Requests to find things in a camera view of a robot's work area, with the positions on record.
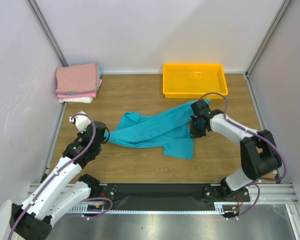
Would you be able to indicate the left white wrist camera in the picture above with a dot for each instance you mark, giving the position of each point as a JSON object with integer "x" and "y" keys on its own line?
{"x": 80, "y": 121}

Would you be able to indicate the yellow plastic tray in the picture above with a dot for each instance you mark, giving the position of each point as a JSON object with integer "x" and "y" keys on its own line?
{"x": 192, "y": 80}

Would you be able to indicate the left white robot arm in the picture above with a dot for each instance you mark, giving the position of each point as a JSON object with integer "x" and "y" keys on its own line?
{"x": 34, "y": 218}

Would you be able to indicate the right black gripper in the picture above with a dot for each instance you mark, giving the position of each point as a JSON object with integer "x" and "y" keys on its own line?
{"x": 196, "y": 125}

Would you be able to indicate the light blue folded shirt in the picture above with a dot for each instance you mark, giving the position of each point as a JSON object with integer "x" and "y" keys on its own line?
{"x": 99, "y": 75}

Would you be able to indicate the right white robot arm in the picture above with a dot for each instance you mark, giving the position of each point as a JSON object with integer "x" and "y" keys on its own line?
{"x": 258, "y": 152}

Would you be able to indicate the dusty pink folded shirt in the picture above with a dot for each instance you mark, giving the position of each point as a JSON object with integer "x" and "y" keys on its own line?
{"x": 77, "y": 79}

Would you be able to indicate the white folded shirt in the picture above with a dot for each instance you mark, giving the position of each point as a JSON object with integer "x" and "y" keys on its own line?
{"x": 84, "y": 100}

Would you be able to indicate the teal t shirt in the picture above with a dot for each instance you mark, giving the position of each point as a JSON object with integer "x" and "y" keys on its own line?
{"x": 168, "y": 129}

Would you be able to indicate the white slotted cable duct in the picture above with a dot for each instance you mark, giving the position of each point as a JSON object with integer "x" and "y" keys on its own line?
{"x": 82, "y": 209}

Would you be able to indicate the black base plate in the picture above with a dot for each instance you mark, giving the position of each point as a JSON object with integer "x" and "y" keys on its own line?
{"x": 181, "y": 200}

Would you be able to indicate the bright pink folded shirt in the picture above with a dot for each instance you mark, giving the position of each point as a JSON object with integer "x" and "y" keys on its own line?
{"x": 81, "y": 95}

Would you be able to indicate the aluminium frame rail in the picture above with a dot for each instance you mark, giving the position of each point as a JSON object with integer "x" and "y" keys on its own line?
{"x": 269, "y": 193}

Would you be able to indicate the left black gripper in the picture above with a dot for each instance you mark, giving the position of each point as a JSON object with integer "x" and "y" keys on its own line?
{"x": 104, "y": 138}

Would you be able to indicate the aluminium corner post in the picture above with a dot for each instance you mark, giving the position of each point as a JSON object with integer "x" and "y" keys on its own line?
{"x": 270, "y": 32}
{"x": 34, "y": 7}

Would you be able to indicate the right aluminium corner post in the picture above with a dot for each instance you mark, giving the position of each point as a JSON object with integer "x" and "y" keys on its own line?
{"x": 270, "y": 32}

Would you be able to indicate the left aluminium corner post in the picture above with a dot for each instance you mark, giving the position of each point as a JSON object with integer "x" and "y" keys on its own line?
{"x": 34, "y": 7}

